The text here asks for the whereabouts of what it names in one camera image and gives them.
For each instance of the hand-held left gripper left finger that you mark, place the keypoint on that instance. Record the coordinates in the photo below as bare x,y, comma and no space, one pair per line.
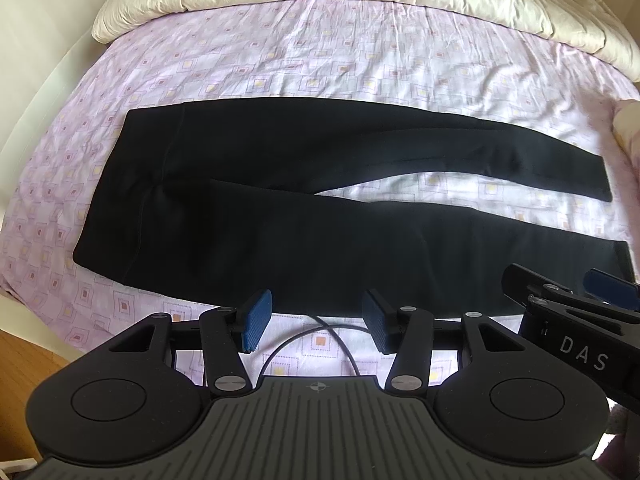
257,320

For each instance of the pale pink pillow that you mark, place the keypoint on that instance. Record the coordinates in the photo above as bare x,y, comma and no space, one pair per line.
628,130

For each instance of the black pants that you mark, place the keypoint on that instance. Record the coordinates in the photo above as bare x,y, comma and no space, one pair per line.
250,210

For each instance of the purple patterned bed sheet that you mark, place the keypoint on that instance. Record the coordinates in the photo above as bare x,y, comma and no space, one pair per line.
350,60

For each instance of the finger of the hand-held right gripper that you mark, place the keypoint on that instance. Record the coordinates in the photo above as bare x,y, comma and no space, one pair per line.
612,285
575,345

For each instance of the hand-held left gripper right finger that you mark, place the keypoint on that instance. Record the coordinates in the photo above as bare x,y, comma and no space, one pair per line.
378,321

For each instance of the white bed frame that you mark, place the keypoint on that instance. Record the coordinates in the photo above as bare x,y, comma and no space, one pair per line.
20,312

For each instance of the person's right forearm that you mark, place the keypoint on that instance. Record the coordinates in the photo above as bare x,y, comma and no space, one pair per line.
627,440

